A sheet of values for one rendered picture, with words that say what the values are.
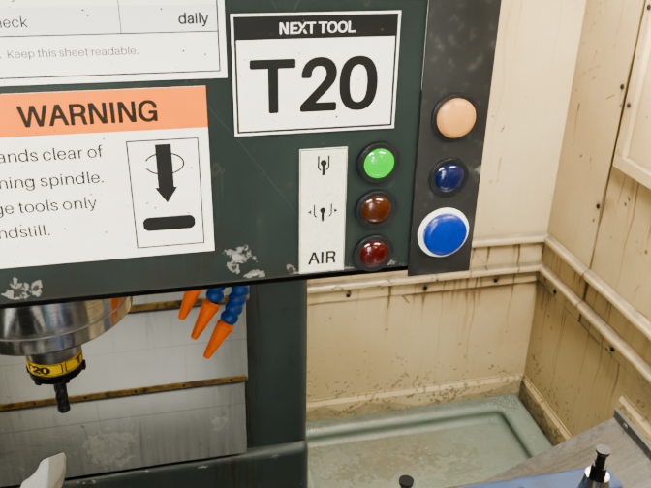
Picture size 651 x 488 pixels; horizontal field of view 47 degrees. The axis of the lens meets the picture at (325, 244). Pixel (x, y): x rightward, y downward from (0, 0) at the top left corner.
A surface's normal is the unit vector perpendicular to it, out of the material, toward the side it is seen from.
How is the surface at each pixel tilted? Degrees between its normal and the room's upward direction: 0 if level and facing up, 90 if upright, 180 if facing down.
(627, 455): 24
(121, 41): 90
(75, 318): 90
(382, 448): 0
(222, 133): 90
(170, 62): 90
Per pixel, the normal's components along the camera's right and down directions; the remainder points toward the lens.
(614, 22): -0.97, 0.08
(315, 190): 0.22, 0.44
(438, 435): 0.02, -0.89
